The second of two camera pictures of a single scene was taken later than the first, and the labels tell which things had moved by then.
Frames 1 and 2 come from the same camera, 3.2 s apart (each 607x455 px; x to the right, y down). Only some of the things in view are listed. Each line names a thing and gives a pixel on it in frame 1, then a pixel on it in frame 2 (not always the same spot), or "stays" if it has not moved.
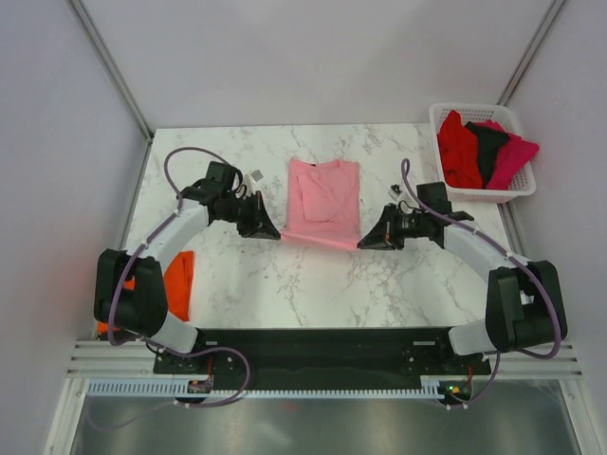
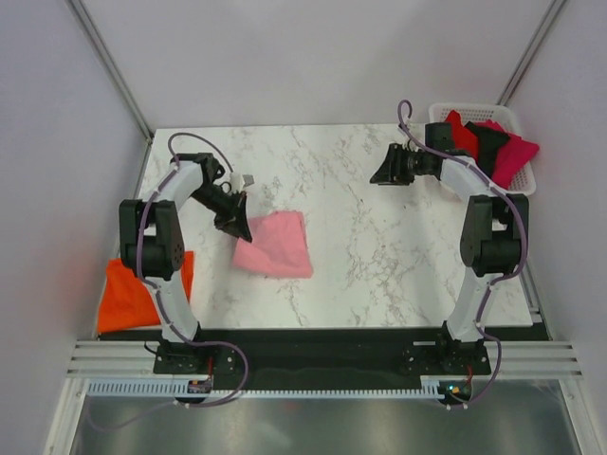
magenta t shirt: [510, 157] stays
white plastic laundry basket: [525, 183] stays
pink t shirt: [323, 204] -> [279, 246]
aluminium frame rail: [136, 359] stays
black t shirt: [488, 142] stays
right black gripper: [384, 235] -> [391, 172]
